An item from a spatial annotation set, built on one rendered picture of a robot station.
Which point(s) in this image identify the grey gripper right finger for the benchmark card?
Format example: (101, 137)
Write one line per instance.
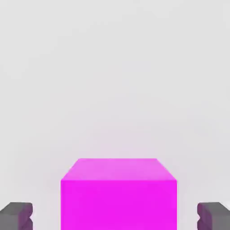
(217, 218)

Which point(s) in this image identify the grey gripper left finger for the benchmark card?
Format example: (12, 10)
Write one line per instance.
(12, 218)

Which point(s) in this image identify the small magenta cube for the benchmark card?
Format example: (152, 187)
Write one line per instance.
(118, 201)

